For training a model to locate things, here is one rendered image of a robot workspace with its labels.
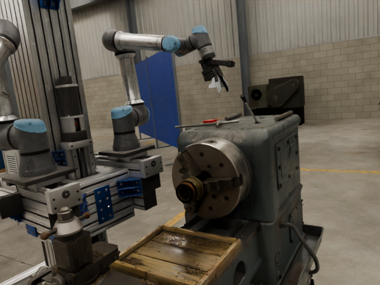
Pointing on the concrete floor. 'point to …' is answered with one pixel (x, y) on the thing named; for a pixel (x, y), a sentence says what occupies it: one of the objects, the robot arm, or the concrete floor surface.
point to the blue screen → (160, 98)
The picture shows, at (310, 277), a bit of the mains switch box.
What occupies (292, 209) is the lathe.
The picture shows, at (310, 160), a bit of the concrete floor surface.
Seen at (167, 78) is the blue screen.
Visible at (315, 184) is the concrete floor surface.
